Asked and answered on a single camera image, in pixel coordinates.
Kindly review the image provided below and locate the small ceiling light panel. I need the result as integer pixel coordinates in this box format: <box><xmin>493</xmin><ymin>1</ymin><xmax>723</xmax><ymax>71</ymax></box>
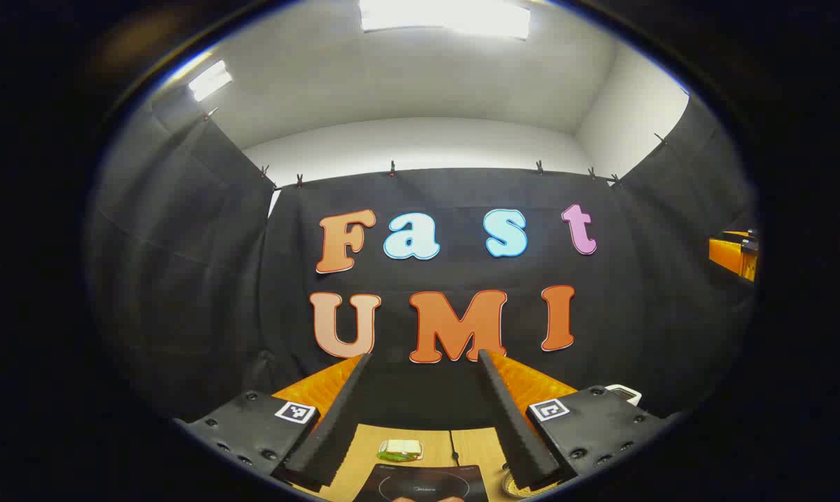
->
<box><xmin>188</xmin><ymin>61</ymin><xmax>234</xmax><ymax>102</ymax></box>

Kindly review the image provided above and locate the black induction cooktop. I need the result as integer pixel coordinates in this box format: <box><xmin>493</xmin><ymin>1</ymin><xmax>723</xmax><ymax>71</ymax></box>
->
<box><xmin>353</xmin><ymin>464</ymin><xmax>490</xmax><ymax>502</ymax></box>

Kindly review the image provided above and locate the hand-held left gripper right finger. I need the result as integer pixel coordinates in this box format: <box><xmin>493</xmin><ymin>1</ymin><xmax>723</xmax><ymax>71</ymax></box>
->
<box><xmin>477</xmin><ymin>349</ymin><xmax>671</xmax><ymax>491</ymax></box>

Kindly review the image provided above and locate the large ceiling light panel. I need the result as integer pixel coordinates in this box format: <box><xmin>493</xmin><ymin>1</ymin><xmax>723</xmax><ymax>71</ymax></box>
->
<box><xmin>359</xmin><ymin>0</ymin><xmax>532</xmax><ymax>39</ymax></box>

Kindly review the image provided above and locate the steel pot with black handles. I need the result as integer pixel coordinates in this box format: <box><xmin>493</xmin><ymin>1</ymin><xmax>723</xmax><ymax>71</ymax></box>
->
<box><xmin>501</xmin><ymin>469</ymin><xmax>532</xmax><ymax>498</ymax></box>

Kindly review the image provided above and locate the white toaster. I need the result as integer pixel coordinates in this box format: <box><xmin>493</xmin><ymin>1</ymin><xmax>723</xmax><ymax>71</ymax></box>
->
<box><xmin>604</xmin><ymin>383</ymin><xmax>643</xmax><ymax>407</ymax></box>

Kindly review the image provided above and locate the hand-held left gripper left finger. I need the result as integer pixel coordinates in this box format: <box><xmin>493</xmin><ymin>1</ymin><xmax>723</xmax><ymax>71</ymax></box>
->
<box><xmin>174</xmin><ymin>353</ymin><xmax>373</xmax><ymax>489</ymax></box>

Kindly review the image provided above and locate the row of black cloth clips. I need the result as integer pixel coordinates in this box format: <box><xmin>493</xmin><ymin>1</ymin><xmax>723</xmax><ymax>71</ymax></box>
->
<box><xmin>204</xmin><ymin>105</ymin><xmax>668</xmax><ymax>189</ymax></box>

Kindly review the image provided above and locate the sandwich with lettuce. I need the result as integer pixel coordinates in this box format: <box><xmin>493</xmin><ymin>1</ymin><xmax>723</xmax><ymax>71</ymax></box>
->
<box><xmin>378</xmin><ymin>439</ymin><xmax>424</xmax><ymax>462</ymax></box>

